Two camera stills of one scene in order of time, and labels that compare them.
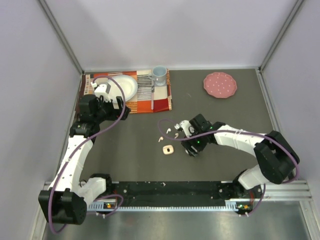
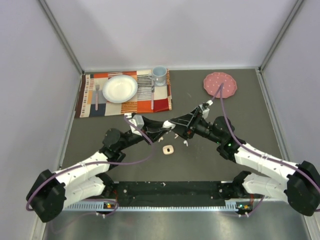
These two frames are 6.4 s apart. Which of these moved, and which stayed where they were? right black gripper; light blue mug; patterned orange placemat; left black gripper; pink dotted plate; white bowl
Moved: left black gripper; right black gripper
Stayed: patterned orange placemat; pink dotted plate; light blue mug; white bowl
